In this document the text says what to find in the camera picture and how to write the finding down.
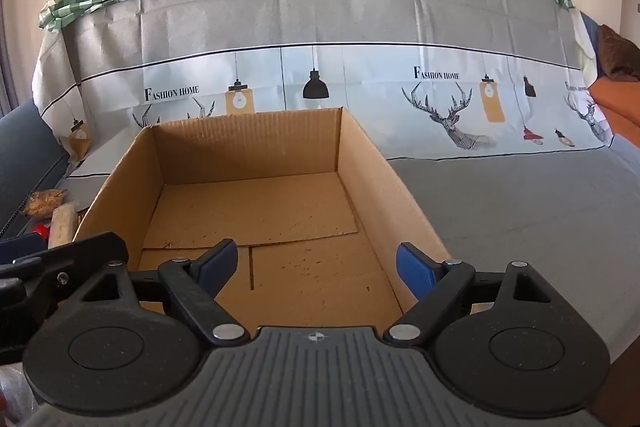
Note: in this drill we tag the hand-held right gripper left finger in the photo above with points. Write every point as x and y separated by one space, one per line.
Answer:
220 263

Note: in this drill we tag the clear bread bag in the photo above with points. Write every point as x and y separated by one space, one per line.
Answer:
45 202

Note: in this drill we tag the red snack packet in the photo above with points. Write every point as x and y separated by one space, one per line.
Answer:
41 232

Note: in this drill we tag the grey curtain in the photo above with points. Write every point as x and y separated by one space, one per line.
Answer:
10 72

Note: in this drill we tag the dark blue cushion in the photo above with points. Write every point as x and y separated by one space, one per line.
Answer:
591 39

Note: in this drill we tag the grey deer print cloth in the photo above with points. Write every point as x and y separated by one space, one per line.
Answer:
350 22

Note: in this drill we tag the brown cardboard box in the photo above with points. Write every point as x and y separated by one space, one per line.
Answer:
260 207

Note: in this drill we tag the beige cracker packet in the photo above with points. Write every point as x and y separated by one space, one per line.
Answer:
62 224

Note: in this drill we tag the orange cushion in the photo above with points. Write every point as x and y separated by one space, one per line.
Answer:
617 107

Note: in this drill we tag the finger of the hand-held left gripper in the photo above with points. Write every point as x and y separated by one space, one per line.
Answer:
20 246
85 252

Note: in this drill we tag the brown cushion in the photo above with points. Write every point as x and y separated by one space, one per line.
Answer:
620 52

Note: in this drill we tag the blue-grey sofa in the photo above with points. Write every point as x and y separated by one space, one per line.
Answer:
500 207

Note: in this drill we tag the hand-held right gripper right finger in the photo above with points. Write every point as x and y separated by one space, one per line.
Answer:
414 271

